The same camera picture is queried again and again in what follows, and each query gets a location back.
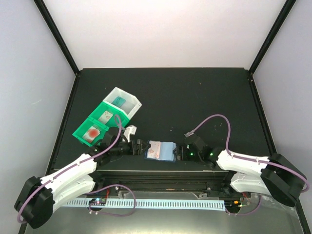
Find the white storage bin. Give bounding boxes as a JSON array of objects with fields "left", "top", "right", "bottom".
[{"left": 103, "top": 87, "right": 142, "bottom": 119}]

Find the black frame post right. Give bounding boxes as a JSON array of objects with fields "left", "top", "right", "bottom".
[{"left": 249, "top": 0, "right": 296, "bottom": 75}]

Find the green middle storage bin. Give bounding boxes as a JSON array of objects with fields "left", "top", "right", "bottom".
[{"left": 89, "top": 101, "right": 130, "bottom": 127}]

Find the teal VIP card in bin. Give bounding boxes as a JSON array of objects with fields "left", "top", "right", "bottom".
[{"left": 112, "top": 96, "right": 126, "bottom": 108}]

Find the white pink VIP card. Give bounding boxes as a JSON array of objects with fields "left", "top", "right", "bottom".
[{"left": 146, "top": 141, "right": 161, "bottom": 160}]

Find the white slotted cable duct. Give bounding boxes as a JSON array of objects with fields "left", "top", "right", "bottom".
[{"left": 63, "top": 197, "right": 225, "bottom": 211}]

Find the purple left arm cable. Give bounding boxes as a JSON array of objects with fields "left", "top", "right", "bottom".
[{"left": 17, "top": 115, "right": 136, "bottom": 224}]

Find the black frame post left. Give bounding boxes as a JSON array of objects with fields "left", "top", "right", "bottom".
[{"left": 34, "top": 0, "right": 79, "bottom": 75}]

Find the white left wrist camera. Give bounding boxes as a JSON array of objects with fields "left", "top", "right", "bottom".
[{"left": 123, "top": 125, "right": 137, "bottom": 142}]

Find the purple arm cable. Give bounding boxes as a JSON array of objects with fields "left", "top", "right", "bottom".
[
  {"left": 185, "top": 114, "right": 311, "bottom": 216},
  {"left": 17, "top": 115, "right": 136, "bottom": 224}
]

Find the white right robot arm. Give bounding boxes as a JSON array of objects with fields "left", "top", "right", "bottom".
[{"left": 173, "top": 134, "right": 309, "bottom": 207}]

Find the navy blue card holder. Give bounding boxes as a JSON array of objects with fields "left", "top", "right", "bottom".
[{"left": 145, "top": 142, "right": 176, "bottom": 162}]

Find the white red card in bin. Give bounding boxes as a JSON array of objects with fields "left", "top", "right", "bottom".
[{"left": 82, "top": 126, "right": 100, "bottom": 144}]

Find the green end storage bin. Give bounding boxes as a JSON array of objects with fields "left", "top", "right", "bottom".
[{"left": 72, "top": 117, "right": 117, "bottom": 147}]

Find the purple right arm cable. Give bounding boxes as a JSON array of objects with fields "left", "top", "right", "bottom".
[{"left": 185, "top": 114, "right": 311, "bottom": 216}]

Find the black frame post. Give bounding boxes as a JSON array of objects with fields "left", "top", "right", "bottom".
[
  {"left": 249, "top": 0, "right": 296, "bottom": 75},
  {"left": 34, "top": 0, "right": 79, "bottom": 75}
]

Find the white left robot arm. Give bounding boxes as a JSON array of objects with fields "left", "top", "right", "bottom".
[{"left": 14, "top": 127, "right": 151, "bottom": 229}]

